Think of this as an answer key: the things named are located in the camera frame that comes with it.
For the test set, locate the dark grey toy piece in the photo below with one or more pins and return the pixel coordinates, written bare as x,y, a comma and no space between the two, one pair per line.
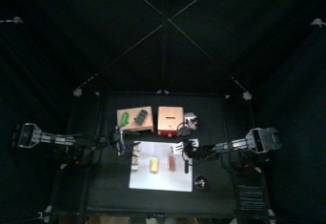
140,117

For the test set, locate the small black shiny cup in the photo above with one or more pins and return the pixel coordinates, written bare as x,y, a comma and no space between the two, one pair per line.
200,182

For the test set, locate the white toy rice block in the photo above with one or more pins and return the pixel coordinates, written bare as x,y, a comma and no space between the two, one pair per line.
168,169
135,164

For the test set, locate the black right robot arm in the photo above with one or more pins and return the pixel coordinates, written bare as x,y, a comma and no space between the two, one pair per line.
233,145

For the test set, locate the green toy vegetable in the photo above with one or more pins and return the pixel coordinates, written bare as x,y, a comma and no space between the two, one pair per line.
124,118

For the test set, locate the silver frame corner bracket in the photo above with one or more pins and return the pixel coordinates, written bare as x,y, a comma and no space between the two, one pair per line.
76,91
247,95

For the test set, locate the small silver metal holder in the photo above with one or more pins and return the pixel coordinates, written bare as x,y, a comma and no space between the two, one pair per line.
192,118

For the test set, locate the white paper sheet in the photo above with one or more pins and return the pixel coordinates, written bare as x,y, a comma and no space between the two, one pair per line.
159,181

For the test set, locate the silver frame clamp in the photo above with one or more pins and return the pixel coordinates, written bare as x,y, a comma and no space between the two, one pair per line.
16,20
317,22

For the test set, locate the wooden box with red base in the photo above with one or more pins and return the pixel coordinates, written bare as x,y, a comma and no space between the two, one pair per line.
168,119

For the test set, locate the silver table edge clamp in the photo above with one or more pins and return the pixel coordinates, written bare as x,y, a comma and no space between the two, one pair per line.
43,215
270,215

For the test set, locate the flat wooden box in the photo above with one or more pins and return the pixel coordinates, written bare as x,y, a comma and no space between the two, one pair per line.
135,126

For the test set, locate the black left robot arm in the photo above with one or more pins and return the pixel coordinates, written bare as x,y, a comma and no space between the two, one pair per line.
55,138

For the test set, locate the red toy salmon slice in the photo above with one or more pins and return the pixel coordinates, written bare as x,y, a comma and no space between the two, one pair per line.
171,163

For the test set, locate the black plate with white text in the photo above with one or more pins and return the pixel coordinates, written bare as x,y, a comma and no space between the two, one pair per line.
250,197

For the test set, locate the silver frame middle bracket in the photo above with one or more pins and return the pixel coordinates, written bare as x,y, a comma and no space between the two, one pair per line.
162,91

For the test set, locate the yellow toy egg piece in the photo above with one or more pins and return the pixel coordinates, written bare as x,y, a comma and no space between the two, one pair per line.
154,165

